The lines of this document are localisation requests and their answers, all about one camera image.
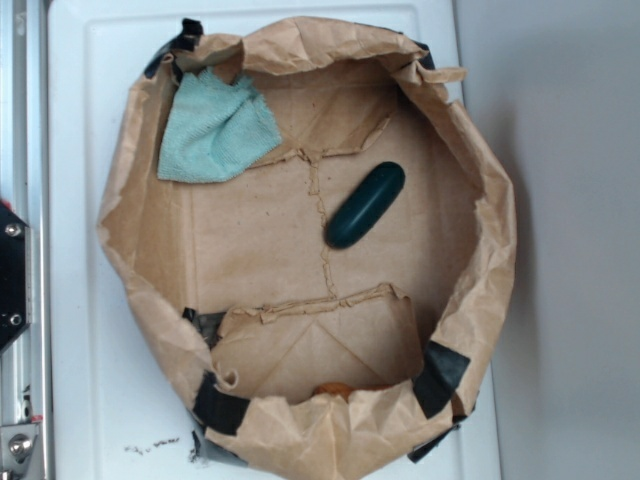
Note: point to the dark green plastic pickle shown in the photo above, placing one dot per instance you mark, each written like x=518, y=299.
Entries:
x=365, y=206

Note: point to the brown paper bag tray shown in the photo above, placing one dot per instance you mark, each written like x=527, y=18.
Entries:
x=244, y=305

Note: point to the orange object behind bag edge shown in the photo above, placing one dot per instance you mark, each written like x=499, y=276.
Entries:
x=334, y=388

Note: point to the light teal cloth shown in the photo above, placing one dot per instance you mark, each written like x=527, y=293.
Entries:
x=215, y=131

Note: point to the white plastic tray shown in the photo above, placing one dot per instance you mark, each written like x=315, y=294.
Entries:
x=115, y=415

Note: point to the black metal bracket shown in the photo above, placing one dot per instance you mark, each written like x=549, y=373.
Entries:
x=15, y=281

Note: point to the aluminium frame rail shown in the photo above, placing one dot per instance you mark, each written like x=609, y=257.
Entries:
x=26, y=380

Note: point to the silver corner bracket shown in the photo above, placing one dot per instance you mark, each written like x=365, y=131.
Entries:
x=18, y=446

